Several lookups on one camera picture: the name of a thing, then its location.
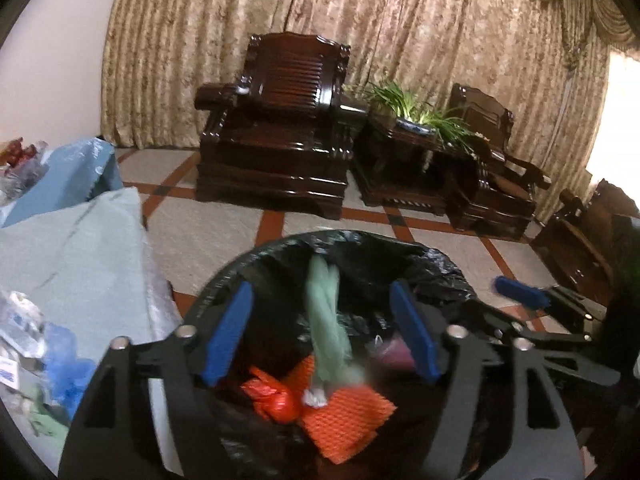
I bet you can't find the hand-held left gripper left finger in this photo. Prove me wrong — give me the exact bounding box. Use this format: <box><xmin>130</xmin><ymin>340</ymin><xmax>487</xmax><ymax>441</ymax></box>
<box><xmin>59</xmin><ymin>280</ymin><xmax>256</xmax><ymax>480</ymax></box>

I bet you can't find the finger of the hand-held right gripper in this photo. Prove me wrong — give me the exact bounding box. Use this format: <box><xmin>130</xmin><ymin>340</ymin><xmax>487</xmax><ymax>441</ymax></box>
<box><xmin>492</xmin><ymin>276</ymin><xmax>608</xmax><ymax>322</ymax></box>
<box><xmin>467</xmin><ymin>300</ymin><xmax>621</xmax><ymax>387</ymax></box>

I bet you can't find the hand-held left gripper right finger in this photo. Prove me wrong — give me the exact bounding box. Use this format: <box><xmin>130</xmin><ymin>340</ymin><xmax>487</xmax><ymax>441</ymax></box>
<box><xmin>389</xmin><ymin>280</ymin><xmax>586</xmax><ymax>480</ymax></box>

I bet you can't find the pink wrapper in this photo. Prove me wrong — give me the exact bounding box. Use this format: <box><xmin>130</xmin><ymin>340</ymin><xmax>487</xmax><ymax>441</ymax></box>
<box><xmin>372</xmin><ymin>337</ymin><xmax>416</xmax><ymax>371</ymax></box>

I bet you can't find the bin with black liner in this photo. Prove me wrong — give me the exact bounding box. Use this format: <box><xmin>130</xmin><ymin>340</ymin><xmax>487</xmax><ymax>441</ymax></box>
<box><xmin>172</xmin><ymin>230</ymin><xmax>506</xmax><ymax>480</ymax></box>

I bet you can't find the red plastic bag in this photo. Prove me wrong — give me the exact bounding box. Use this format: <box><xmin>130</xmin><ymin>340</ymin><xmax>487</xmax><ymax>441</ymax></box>
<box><xmin>241</xmin><ymin>365</ymin><xmax>301</xmax><ymax>423</ymax></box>

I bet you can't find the large orange foam net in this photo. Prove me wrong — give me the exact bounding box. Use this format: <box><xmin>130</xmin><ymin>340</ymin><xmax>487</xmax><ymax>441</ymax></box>
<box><xmin>282</xmin><ymin>355</ymin><xmax>398</xmax><ymax>463</ymax></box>

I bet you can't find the blue plastic bag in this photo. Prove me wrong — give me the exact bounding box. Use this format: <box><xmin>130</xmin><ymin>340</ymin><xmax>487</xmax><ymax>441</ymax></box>
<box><xmin>42</xmin><ymin>322</ymin><xmax>98</xmax><ymax>418</ymax></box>

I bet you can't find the white grey large tube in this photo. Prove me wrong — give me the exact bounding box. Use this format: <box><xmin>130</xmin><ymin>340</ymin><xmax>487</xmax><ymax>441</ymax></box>
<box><xmin>0</xmin><ymin>290</ymin><xmax>48</xmax><ymax>356</ymax></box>

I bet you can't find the white blue carton box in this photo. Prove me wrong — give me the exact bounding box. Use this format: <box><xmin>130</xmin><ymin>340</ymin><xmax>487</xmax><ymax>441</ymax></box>
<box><xmin>0</xmin><ymin>355</ymin><xmax>21</xmax><ymax>388</ymax></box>

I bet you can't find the dark wooden sofa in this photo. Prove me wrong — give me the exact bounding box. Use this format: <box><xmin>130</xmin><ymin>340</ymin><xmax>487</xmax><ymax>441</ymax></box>
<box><xmin>530</xmin><ymin>177</ymin><xmax>640</xmax><ymax>306</ymax></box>

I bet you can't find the dark wooden armchair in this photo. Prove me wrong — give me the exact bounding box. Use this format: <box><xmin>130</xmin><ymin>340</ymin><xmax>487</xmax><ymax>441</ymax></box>
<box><xmin>432</xmin><ymin>84</ymin><xmax>553</xmax><ymax>241</ymax></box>
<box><xmin>195</xmin><ymin>32</ymin><xmax>368</xmax><ymax>221</ymax></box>

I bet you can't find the dark wooden side table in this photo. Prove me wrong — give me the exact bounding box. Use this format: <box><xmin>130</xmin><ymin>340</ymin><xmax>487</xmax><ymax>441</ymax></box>
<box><xmin>352</xmin><ymin>110</ymin><xmax>481</xmax><ymax>218</ymax></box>

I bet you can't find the light blue tablecloth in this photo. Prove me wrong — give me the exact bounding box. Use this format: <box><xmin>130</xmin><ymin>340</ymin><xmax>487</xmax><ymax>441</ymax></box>
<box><xmin>0</xmin><ymin>137</ymin><xmax>123</xmax><ymax>228</ymax></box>

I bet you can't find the potted green plant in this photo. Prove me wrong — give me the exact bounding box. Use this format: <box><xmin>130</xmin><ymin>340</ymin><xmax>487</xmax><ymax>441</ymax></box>
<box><xmin>357</xmin><ymin>80</ymin><xmax>488</xmax><ymax>158</ymax></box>

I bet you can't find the glass fruit bowl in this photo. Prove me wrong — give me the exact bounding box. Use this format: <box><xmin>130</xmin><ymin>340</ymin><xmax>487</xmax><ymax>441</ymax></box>
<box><xmin>0</xmin><ymin>140</ymin><xmax>51</xmax><ymax>203</ymax></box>

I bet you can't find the red apple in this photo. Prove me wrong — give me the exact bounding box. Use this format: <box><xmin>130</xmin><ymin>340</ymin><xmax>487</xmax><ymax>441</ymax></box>
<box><xmin>0</xmin><ymin>137</ymin><xmax>27</xmax><ymax>164</ymax></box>

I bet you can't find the beige patterned curtain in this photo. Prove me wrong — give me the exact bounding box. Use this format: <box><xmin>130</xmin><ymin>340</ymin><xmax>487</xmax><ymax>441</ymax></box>
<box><xmin>100</xmin><ymin>0</ymin><xmax>640</xmax><ymax>226</ymax></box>

